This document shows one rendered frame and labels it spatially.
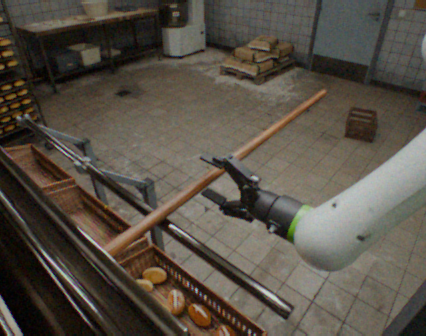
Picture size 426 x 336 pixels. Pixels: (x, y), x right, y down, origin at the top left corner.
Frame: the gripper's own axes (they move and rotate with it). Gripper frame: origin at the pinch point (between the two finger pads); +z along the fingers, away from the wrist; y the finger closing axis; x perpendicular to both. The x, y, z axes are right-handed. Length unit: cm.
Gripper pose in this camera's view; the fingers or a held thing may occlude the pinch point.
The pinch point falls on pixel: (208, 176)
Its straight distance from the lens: 78.5
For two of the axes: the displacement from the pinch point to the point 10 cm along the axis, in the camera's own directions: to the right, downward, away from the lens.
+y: 0.0, 8.0, 6.0
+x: 6.4, -4.6, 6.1
